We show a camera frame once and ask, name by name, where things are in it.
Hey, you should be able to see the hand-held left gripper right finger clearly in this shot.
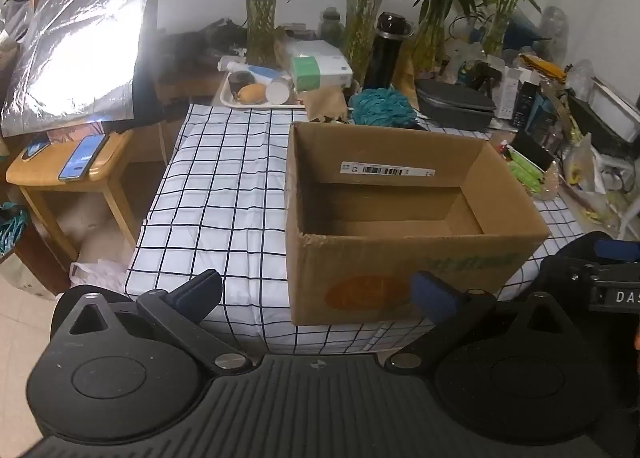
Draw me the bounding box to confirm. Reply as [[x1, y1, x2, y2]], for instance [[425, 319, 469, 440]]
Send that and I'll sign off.
[[384, 271, 576, 374]]

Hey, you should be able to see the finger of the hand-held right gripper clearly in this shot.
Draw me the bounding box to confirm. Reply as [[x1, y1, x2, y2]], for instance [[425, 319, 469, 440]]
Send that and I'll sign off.
[[541, 232, 640, 285]]

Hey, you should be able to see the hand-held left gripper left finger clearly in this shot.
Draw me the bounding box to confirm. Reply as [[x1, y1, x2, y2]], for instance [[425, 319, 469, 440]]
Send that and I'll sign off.
[[50, 269, 253, 375]]

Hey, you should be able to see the large brown cardboard box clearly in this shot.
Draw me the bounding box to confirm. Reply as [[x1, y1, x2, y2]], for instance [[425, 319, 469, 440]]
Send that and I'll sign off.
[[285, 121, 551, 328]]

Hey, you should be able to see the teal bath pouf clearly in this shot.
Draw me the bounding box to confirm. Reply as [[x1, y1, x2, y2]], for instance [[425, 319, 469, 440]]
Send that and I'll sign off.
[[348, 87, 420, 128]]

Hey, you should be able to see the brown drawstring pouch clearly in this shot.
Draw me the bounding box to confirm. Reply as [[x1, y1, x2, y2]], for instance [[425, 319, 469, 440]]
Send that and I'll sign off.
[[302, 88, 351, 123]]

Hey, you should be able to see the clear plastic bag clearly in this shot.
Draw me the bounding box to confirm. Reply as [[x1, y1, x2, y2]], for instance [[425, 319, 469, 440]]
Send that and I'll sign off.
[[557, 133, 603, 201]]

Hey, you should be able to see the white black checked tablecloth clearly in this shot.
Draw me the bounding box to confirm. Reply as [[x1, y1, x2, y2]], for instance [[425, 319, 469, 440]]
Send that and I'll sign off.
[[127, 103, 601, 354]]

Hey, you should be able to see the bundle of green packets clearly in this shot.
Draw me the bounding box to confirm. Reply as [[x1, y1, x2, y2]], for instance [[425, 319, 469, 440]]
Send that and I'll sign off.
[[507, 147, 546, 195]]

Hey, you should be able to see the black flat pouch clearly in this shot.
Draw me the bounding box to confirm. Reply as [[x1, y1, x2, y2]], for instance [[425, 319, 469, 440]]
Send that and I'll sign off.
[[512, 130, 556, 171]]

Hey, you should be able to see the white plastic container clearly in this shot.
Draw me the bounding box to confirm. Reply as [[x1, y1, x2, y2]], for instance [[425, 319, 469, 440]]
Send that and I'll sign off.
[[587, 75, 640, 139]]

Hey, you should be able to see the wooden stool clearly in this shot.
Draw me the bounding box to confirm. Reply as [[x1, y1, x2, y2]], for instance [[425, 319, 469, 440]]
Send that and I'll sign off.
[[6, 130, 138, 261]]

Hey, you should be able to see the black carton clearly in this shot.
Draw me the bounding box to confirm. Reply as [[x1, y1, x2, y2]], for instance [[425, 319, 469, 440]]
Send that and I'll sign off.
[[512, 80, 538, 129]]

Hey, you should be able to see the smartphone with blue screen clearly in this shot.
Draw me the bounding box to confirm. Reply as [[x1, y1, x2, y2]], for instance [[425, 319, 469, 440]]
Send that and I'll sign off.
[[58, 134, 108, 182]]

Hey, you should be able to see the white carton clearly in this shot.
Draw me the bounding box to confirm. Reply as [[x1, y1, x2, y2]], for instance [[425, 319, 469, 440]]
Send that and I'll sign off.
[[497, 65, 523, 119]]

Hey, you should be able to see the long white tray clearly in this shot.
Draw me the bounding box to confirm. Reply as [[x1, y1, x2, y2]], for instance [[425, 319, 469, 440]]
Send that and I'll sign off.
[[220, 68, 307, 110]]

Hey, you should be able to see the teal bag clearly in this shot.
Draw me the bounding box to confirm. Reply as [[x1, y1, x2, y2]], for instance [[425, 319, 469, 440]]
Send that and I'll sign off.
[[0, 203, 31, 259]]

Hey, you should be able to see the brown paper bag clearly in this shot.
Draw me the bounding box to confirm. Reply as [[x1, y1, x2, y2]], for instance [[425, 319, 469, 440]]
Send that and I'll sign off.
[[392, 55, 421, 111]]

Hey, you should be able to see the black round jar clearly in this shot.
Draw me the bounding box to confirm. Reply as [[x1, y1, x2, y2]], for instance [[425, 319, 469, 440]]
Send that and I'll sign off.
[[228, 70, 253, 96]]

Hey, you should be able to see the white round cylinder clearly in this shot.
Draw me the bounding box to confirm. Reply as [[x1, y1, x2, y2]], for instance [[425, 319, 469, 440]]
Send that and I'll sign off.
[[265, 74, 293, 105]]

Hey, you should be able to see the small smartphone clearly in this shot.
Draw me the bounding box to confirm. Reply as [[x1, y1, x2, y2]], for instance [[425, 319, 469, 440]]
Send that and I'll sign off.
[[22, 135, 51, 159]]

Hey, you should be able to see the clear plastic bottle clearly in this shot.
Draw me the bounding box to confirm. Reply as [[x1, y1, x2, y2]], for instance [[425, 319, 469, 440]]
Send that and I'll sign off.
[[542, 5, 571, 49]]

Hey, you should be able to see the black thermos bottle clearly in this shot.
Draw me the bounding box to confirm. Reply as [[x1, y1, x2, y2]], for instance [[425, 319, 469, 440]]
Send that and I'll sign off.
[[364, 12, 415, 91]]

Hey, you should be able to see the white green tissue box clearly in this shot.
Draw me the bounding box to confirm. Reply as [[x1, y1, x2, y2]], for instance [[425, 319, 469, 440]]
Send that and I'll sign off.
[[290, 40, 353, 93]]

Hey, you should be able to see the silver foil sheet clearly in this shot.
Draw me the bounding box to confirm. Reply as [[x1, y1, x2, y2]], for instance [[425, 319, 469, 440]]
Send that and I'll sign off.
[[0, 0, 168, 139]]

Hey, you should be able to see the dark glass jar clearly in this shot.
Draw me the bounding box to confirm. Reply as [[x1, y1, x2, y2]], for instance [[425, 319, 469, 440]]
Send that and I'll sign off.
[[320, 7, 346, 41]]

